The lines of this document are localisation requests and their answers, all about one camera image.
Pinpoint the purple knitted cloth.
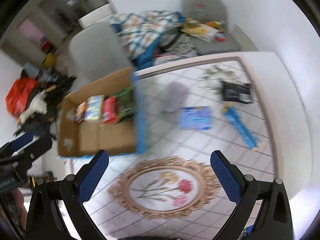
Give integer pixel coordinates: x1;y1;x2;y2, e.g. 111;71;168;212
162;81;190;113

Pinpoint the black bag pile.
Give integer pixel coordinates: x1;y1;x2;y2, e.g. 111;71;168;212
14;73;76;140

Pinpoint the black snack packet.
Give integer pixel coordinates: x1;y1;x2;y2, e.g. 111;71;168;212
221;81;253;104

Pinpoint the long blue packet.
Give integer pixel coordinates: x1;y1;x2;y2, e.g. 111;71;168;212
222;103;260;150

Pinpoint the yellow bucket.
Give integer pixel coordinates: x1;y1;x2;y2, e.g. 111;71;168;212
42;53;57;69

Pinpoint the light blue tissue pack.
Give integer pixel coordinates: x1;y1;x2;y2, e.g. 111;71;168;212
178;106;212;131

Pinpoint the cardboard box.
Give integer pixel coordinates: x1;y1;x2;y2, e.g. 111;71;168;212
57;67;147;158

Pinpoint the grey seat cushion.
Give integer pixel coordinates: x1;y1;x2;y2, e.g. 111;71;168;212
182;0;240;55

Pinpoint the yellow snack bag on cushion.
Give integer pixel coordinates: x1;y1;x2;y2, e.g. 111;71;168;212
181;20;226;43

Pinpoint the person's hand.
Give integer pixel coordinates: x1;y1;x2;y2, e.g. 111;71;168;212
14;188;28;230

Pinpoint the yellow tissue pack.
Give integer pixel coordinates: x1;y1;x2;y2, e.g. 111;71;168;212
84;95;105;121

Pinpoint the grey chair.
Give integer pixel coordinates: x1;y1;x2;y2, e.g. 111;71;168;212
68;21;133;91

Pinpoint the red plastic bag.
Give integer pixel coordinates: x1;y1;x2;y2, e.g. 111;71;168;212
5;77;37;118

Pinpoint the white plush toy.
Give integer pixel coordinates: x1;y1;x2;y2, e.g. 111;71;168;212
18;90;47;125

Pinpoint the patterned cap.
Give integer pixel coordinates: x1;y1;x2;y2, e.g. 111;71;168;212
159;25;195;55

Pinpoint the plaid blanket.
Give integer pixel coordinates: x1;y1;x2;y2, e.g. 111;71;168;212
110;10;185;69

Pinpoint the red snack packet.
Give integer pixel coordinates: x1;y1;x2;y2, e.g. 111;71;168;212
101;96;119;124

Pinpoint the green snack packet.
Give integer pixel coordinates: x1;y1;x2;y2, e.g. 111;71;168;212
114;86;136;122

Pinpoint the orange snack packet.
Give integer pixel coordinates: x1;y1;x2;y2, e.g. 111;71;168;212
74;102;87;124

